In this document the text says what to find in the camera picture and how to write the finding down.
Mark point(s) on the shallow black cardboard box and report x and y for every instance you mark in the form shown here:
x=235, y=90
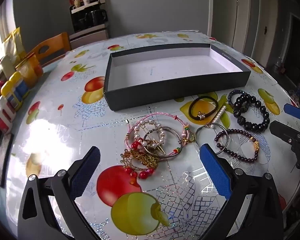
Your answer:
x=165, y=65

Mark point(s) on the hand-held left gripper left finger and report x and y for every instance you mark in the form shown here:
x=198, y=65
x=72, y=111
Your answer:
x=86, y=172

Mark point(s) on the thick silver bangle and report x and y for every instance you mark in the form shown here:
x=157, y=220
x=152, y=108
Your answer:
x=175, y=132

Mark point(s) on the round gold pearl hair clip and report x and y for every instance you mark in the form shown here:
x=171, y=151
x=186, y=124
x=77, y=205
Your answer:
x=163, y=131

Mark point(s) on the thin silver bangle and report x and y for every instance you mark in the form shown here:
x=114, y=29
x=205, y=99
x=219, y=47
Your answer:
x=211, y=125

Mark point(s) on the pearl bar hair clip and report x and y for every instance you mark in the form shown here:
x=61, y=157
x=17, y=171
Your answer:
x=218, y=115

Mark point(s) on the wooden chair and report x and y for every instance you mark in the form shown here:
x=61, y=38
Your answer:
x=57, y=42

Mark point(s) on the white bottle red label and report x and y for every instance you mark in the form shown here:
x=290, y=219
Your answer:
x=0, y=122
x=6, y=110

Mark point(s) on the fruit print tablecloth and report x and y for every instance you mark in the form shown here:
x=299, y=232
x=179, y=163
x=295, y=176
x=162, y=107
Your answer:
x=65, y=135

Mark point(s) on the black water dispenser cabinet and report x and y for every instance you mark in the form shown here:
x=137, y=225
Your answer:
x=90, y=22

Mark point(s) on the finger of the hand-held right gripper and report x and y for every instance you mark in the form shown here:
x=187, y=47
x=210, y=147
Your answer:
x=293, y=111
x=282, y=131

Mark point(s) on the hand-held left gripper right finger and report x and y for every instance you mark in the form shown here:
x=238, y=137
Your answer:
x=216, y=172

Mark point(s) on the yellow cap bottle blue label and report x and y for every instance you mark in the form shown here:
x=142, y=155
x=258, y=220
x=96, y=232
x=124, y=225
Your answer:
x=12, y=97
x=21, y=85

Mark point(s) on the yellow bag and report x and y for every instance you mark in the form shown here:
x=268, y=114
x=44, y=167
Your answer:
x=13, y=42

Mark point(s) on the dark door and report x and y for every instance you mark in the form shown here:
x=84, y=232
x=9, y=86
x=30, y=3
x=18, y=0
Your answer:
x=298, y=42

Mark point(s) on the white door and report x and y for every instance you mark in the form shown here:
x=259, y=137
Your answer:
x=243, y=17

